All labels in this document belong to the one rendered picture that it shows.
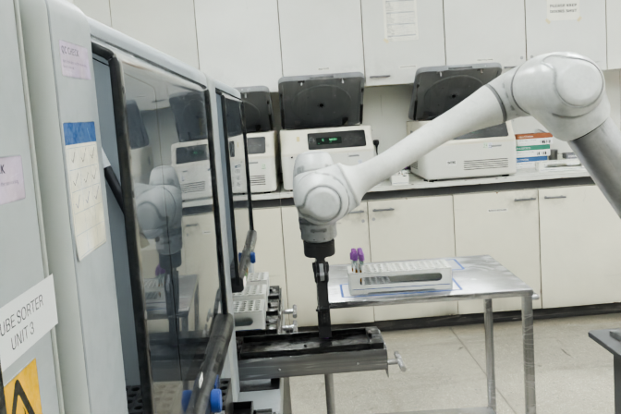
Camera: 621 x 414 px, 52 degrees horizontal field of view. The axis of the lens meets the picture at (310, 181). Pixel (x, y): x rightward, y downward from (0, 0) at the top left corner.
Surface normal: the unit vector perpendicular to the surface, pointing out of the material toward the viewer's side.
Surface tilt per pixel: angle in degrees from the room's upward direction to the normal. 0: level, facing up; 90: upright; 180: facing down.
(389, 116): 90
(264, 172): 90
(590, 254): 90
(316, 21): 90
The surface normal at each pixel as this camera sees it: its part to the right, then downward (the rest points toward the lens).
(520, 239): 0.03, 0.10
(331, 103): 0.08, 0.84
